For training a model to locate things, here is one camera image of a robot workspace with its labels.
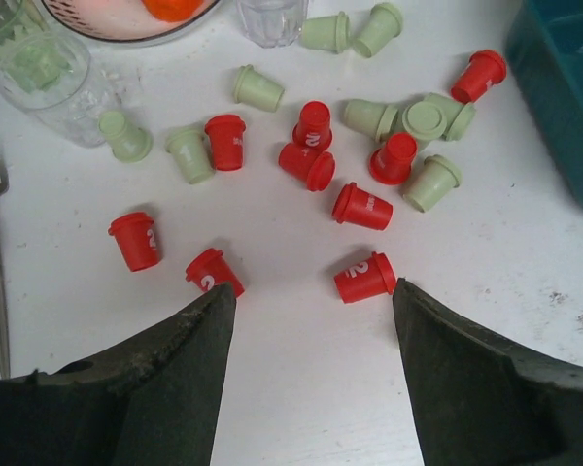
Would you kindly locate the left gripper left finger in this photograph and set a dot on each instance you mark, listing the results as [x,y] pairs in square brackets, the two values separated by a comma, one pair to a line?
[152,399]

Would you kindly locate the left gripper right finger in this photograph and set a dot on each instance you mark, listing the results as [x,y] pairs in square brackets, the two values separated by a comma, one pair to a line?
[479,398]

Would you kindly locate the red capsule bottom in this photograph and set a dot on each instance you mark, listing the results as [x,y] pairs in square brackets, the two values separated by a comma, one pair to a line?
[371,277]

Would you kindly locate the teal plastic storage basket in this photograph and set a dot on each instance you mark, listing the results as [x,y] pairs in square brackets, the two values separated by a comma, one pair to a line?
[544,48]

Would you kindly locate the red capsule number two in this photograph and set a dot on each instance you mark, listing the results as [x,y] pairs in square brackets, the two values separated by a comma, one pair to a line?
[209,269]

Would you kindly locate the green capsule lower right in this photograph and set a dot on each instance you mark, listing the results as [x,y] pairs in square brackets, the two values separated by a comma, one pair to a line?
[437,178]

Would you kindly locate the green capsule leftmost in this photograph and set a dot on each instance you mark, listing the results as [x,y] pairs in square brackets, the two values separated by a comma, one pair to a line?
[128,142]

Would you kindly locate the green capsule cluster right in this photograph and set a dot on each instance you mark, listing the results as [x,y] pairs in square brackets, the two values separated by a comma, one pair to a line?
[459,115]

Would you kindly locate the green capsule cluster lid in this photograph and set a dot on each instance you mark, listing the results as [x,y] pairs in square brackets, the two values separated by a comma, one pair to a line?
[424,121]

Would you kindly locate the green capsule centre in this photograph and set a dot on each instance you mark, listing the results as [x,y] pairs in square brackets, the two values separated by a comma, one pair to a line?
[373,119]

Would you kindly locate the green capsule upper middle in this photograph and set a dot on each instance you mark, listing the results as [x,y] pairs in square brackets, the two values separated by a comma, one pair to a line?
[254,89]

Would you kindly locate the clear glass near rack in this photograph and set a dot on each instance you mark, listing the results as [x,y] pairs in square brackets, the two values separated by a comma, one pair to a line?
[72,106]

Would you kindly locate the fruit plate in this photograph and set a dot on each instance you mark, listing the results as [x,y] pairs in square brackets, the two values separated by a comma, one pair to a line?
[123,22]

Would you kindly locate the green capsule top right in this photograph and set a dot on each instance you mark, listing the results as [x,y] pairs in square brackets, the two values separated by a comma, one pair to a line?
[384,24]

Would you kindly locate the orange right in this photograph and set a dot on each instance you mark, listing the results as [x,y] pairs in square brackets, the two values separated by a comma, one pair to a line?
[172,10]

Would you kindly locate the green capsule top left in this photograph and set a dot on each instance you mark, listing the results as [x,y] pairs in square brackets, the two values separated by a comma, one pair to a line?
[326,33]

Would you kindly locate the clear glass tumbler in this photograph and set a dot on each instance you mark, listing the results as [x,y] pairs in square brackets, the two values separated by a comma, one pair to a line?
[272,23]

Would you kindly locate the green ribbed glass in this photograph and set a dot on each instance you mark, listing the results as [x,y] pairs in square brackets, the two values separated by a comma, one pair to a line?
[10,43]

